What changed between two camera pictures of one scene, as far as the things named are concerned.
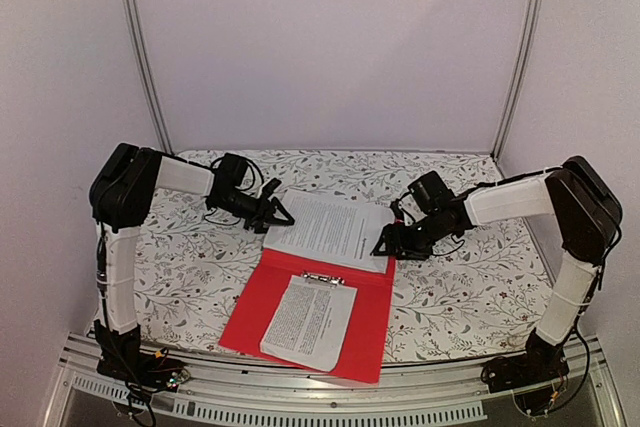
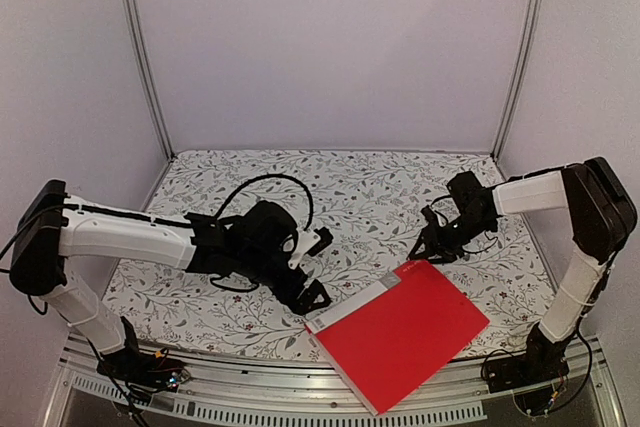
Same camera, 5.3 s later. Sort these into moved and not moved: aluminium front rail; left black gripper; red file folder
Moved: left black gripper; red file folder
Not moved: aluminium front rail
